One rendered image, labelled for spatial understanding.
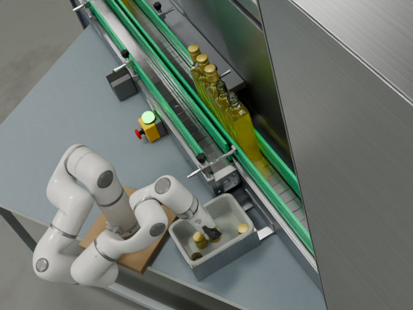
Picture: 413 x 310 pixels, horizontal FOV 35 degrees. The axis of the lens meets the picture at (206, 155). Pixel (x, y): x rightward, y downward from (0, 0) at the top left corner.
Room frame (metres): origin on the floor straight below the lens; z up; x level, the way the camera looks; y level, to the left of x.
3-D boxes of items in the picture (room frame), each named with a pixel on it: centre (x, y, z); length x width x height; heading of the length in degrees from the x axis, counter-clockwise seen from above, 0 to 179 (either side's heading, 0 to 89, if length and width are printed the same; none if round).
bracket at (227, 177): (1.28, -0.02, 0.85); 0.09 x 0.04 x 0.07; 102
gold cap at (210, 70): (1.44, -0.10, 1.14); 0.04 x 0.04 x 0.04
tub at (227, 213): (1.14, 0.07, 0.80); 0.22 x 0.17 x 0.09; 102
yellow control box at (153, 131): (1.68, 0.15, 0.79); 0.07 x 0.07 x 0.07; 12
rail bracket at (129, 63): (1.85, 0.16, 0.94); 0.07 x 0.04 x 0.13; 102
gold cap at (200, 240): (1.14, 0.11, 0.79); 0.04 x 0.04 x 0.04
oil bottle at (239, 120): (1.33, -0.13, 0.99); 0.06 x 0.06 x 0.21; 12
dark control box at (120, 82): (1.96, 0.21, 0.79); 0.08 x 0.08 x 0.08; 12
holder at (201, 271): (1.15, 0.04, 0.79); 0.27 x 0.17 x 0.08; 102
